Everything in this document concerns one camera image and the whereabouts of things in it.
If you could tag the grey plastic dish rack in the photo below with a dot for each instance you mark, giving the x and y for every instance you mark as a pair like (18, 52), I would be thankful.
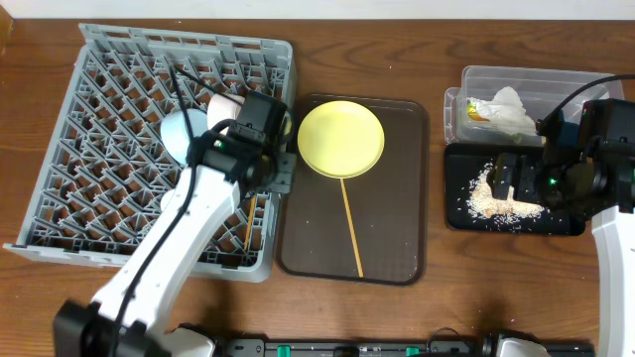
(106, 169)

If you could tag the pile of rice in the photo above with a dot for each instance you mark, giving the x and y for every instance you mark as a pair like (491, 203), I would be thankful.
(483, 207)

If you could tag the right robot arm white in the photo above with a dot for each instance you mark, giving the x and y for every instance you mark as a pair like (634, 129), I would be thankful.
(587, 170)

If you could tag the clear plastic waste bin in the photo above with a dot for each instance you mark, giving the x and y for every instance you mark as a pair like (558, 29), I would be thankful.
(540, 91)

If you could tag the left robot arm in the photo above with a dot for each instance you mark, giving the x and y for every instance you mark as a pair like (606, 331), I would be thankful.
(231, 150)

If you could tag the yellow round plate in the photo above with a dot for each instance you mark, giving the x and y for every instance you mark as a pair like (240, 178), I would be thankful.
(341, 139)

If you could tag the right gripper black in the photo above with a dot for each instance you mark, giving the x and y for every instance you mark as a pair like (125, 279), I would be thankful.
(504, 171)

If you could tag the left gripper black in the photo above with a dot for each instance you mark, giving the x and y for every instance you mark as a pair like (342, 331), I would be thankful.
(286, 174)

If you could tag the dark brown serving tray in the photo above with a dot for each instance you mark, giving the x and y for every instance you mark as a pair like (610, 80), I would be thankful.
(389, 208)

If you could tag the white paper waste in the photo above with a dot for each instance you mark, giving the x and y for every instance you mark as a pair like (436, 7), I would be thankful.
(505, 113)

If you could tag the light blue bowl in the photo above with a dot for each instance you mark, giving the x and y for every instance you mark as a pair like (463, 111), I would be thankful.
(174, 133)

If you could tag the black rectangular tray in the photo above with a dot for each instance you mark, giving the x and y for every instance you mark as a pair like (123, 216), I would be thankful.
(463, 162)

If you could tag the white cup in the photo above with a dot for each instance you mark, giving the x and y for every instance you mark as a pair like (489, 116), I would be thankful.
(169, 201)

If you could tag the wooden chopstick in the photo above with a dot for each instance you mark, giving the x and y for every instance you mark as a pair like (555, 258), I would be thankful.
(351, 228)
(251, 215)

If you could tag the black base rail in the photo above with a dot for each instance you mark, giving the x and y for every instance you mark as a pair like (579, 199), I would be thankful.
(347, 348)

